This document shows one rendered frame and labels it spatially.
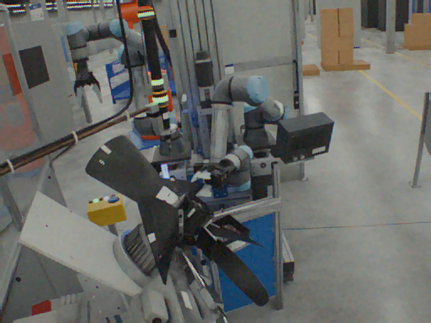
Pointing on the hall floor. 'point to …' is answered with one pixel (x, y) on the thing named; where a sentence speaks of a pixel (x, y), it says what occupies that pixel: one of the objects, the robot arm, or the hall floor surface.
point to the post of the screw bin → (215, 279)
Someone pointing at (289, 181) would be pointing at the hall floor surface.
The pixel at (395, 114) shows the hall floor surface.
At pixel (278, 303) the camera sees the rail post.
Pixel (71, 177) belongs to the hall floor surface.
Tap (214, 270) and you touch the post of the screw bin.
